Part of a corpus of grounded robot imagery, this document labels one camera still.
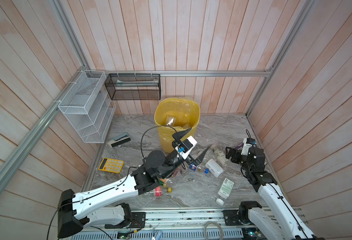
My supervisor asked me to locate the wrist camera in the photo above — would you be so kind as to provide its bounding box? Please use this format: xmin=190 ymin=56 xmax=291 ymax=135
xmin=241 ymin=138 xmax=256 ymax=156
xmin=175 ymin=136 xmax=197 ymax=160

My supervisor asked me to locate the aluminium wall rail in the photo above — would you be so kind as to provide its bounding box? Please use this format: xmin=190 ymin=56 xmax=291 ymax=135
xmin=85 ymin=69 xmax=271 ymax=78

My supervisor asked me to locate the pink label clear bottle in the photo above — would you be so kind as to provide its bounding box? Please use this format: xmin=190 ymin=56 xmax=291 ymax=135
xmin=148 ymin=186 xmax=172 ymax=198

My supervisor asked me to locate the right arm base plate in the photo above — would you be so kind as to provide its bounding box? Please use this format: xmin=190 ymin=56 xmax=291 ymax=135
xmin=222 ymin=208 xmax=262 ymax=226

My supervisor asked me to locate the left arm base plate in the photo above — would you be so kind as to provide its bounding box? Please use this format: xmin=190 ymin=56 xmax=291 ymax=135
xmin=105 ymin=212 xmax=146 ymax=229

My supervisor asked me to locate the yellow calculator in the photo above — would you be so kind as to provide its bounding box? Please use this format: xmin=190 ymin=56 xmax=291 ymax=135
xmin=98 ymin=158 xmax=124 ymax=174

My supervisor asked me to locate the white wire mesh shelf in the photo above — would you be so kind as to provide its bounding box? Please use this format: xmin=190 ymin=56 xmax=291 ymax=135
xmin=59 ymin=71 xmax=116 ymax=144

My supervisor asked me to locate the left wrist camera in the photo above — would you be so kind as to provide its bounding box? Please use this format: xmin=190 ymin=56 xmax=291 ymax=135
xmin=175 ymin=136 xmax=197 ymax=160

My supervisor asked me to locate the white opaque bottle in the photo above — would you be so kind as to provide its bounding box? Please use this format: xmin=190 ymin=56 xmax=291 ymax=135
xmin=205 ymin=159 xmax=224 ymax=178

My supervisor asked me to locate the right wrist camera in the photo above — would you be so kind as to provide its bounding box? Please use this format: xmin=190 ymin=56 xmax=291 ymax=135
xmin=241 ymin=138 xmax=256 ymax=156

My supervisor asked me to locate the orange label bottle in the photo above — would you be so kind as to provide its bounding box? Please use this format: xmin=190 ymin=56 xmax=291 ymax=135
xmin=158 ymin=179 xmax=173 ymax=188

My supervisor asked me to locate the clear embossed bottle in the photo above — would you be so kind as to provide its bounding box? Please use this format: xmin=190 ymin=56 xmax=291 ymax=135
xmin=210 ymin=145 xmax=228 ymax=168

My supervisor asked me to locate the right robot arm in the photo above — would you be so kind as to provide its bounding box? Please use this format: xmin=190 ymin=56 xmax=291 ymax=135
xmin=225 ymin=146 xmax=321 ymax=240

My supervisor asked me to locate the yellow plastic waste bin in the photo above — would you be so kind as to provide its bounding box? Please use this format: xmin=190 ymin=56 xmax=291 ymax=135
xmin=154 ymin=98 xmax=201 ymax=153

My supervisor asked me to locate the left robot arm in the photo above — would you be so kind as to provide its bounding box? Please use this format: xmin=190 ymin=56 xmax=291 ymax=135
xmin=53 ymin=129 xmax=209 ymax=239

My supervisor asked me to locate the green white label bottle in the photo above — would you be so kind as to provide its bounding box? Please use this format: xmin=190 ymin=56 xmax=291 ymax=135
xmin=166 ymin=116 xmax=177 ymax=127

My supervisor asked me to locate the black mesh wall basket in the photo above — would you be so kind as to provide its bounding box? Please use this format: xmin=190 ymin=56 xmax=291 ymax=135
xmin=105 ymin=73 xmax=161 ymax=101

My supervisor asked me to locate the grey coiled cable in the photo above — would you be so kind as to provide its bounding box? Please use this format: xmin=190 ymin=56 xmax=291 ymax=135
xmin=202 ymin=221 xmax=225 ymax=240

